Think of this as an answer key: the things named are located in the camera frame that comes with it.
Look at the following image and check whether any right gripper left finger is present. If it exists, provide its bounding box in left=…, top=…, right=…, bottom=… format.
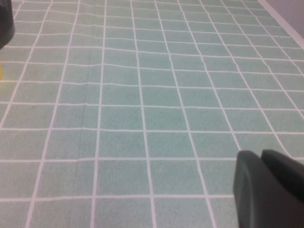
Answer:
left=232, top=150, right=304, bottom=228

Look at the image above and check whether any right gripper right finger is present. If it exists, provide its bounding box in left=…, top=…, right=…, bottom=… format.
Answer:
left=261, top=149, right=304, bottom=198

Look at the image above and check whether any green white-checked tablecloth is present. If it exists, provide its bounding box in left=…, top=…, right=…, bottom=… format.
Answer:
left=0, top=0, right=304, bottom=228

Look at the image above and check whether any black wire mesh wastebasket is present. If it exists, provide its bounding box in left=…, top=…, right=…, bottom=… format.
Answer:
left=0, top=0, right=16, bottom=50

